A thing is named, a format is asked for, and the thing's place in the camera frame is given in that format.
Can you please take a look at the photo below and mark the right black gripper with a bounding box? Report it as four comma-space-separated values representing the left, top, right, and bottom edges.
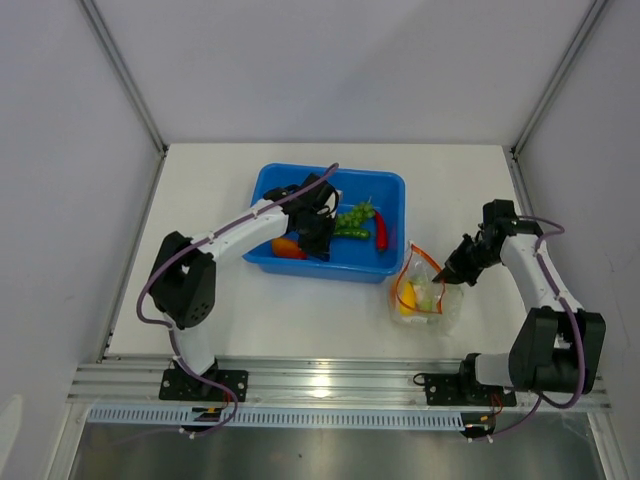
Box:
432, 233, 502, 287

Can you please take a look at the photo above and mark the white cauliflower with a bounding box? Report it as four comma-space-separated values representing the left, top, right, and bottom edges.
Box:
410, 275, 437, 313

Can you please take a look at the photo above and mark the orange red mango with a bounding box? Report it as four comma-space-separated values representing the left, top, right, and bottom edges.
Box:
271, 237, 307, 260

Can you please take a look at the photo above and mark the clear zip top bag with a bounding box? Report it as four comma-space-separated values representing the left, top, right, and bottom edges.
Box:
387, 242, 463, 336

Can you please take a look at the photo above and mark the yellow orange mango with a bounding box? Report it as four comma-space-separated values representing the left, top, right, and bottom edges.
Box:
398, 281, 417, 316

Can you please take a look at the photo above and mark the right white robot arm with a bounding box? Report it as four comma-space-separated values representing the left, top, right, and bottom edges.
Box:
433, 199, 606, 409

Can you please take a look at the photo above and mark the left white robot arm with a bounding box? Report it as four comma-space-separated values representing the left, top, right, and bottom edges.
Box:
136, 165, 342, 400

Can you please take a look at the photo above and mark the green chili pepper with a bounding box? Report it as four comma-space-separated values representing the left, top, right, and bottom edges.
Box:
333, 227, 371, 240

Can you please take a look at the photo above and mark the green grape bunch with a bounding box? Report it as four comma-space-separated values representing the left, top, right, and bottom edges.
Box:
336, 200, 375, 229

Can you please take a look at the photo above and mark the blue plastic bin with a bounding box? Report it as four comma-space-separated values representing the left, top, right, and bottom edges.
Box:
244, 163, 405, 283

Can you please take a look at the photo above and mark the red chili pepper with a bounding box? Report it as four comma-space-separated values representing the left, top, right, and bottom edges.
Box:
374, 210, 388, 253

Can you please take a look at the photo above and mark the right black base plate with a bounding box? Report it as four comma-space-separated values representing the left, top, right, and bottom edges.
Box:
412, 373, 517, 407

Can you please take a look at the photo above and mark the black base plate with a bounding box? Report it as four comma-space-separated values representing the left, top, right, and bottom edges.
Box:
158, 368, 249, 403
412, 373, 517, 407

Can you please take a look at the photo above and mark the right aluminium frame post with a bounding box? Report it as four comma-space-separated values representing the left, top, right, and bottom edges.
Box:
509, 0, 613, 162

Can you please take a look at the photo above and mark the aluminium frame post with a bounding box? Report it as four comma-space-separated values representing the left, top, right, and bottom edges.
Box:
509, 0, 613, 162
76, 0, 168, 156

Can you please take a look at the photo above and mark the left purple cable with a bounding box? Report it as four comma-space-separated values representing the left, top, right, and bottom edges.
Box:
137, 162, 341, 440

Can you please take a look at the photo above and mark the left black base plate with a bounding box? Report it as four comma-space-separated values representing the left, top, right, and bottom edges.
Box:
158, 368, 249, 403

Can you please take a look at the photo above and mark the aluminium mounting rail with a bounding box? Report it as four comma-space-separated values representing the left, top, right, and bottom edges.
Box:
66, 355, 609, 405

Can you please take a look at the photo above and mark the left aluminium frame post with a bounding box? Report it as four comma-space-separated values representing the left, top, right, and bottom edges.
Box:
76, 0, 168, 156

